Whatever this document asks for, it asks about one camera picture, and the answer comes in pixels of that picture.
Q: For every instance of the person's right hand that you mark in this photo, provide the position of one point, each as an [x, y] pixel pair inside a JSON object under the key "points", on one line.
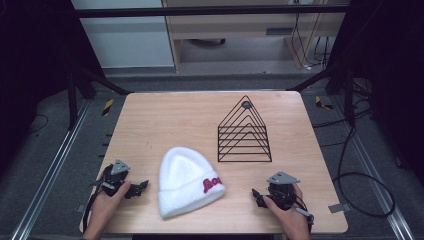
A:
{"points": [[289, 216]]}

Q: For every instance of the grey tape piece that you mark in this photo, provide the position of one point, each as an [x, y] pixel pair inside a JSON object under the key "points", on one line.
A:
{"points": [[339, 208], [80, 208]]}

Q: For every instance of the white cabinet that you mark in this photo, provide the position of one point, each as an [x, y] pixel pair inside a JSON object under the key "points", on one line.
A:
{"points": [[126, 36]]}

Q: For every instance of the person's left hand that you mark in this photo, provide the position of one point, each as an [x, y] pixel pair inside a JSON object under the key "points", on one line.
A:
{"points": [[107, 203]]}

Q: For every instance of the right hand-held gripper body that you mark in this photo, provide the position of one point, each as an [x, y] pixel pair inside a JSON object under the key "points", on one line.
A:
{"points": [[282, 191]]}

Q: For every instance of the grey metal floor rail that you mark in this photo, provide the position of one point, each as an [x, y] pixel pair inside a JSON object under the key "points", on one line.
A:
{"points": [[373, 173], [50, 170]]}

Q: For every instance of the yellow black striped tape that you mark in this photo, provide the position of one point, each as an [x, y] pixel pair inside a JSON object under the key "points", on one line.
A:
{"points": [[322, 103], [107, 107]]}

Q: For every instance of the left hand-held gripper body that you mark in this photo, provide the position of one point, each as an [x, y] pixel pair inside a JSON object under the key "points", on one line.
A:
{"points": [[115, 178]]}

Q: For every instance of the black horizontal frame bar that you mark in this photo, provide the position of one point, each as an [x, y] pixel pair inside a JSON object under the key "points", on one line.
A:
{"points": [[210, 11]]}

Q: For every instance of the black metal frame stand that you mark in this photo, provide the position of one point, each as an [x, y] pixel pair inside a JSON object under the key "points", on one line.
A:
{"points": [[83, 83], [336, 80]]}

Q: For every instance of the white knitted beanie hat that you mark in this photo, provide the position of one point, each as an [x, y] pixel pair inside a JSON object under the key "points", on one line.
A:
{"points": [[185, 181]]}

